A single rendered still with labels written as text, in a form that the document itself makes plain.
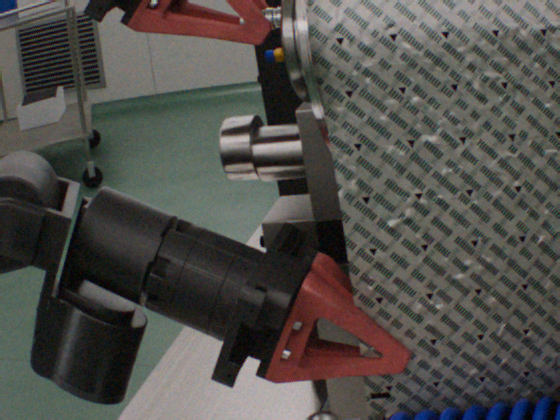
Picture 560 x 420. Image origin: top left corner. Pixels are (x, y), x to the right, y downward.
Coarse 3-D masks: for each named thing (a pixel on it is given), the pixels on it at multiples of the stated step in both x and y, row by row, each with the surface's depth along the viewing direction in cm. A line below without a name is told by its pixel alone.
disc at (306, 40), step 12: (300, 0) 60; (300, 12) 60; (300, 24) 60; (300, 36) 60; (312, 36) 61; (300, 48) 60; (312, 48) 61; (312, 60) 60; (312, 72) 61; (312, 84) 61; (312, 96) 61; (324, 108) 62; (324, 120) 62; (324, 132) 63
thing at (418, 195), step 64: (384, 192) 63; (448, 192) 62; (512, 192) 61; (384, 256) 64; (448, 256) 63; (512, 256) 62; (384, 320) 65; (448, 320) 64; (512, 320) 63; (384, 384) 67; (448, 384) 66; (512, 384) 65
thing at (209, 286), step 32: (192, 224) 67; (288, 224) 70; (160, 256) 65; (192, 256) 65; (224, 256) 65; (256, 256) 66; (160, 288) 65; (192, 288) 65; (224, 288) 65; (192, 320) 66; (224, 320) 65; (256, 320) 62; (224, 352) 63; (224, 384) 64
